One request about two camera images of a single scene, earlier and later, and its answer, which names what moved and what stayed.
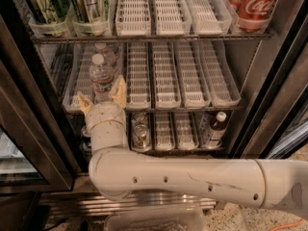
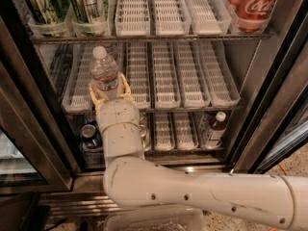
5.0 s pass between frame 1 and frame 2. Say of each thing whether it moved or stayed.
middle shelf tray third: stayed
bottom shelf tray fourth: stayed
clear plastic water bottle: moved
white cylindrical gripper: moved
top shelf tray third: stayed
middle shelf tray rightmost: stayed
